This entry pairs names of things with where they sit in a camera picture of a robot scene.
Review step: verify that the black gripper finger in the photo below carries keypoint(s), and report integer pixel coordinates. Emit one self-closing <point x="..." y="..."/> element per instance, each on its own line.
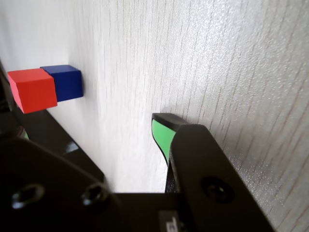
<point x="55" y="154"/>
<point x="193" y="149"/>

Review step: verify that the blue cube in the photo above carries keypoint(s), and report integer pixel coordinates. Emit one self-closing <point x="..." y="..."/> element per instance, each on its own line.
<point x="68" y="82"/>

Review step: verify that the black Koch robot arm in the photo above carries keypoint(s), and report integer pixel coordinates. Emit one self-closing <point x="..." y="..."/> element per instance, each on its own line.
<point x="3" y="104"/>

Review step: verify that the red cube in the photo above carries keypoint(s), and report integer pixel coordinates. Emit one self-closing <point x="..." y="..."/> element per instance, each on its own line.
<point x="31" y="91"/>

